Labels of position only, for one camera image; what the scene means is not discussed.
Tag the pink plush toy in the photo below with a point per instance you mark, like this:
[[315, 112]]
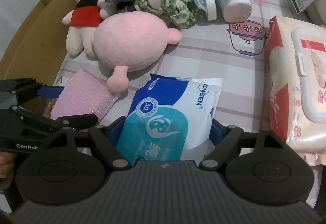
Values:
[[127, 40]]

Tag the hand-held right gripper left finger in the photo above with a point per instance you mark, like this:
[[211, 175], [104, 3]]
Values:
[[116, 132]]

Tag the checked printed bed sheet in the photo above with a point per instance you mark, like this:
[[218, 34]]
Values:
[[208, 60]]

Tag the white tape roll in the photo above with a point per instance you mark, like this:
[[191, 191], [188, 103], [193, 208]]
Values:
[[210, 6]]

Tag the pink ribbed cloth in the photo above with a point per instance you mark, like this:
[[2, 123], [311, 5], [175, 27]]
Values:
[[81, 96]]

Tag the brown cardboard box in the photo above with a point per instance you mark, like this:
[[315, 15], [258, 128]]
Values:
[[30, 22]]

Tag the person's left hand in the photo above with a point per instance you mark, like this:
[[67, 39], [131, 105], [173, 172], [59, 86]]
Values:
[[5, 164]]

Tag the blue white wet wipes pack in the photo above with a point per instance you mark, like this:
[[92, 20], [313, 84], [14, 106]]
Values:
[[165, 117]]

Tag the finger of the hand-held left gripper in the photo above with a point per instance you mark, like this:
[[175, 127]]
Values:
[[63, 122], [51, 92]]

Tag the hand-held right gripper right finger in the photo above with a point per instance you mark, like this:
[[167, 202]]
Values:
[[218, 132]]

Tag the green white scrunchie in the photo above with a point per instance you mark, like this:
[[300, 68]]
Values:
[[163, 0]]

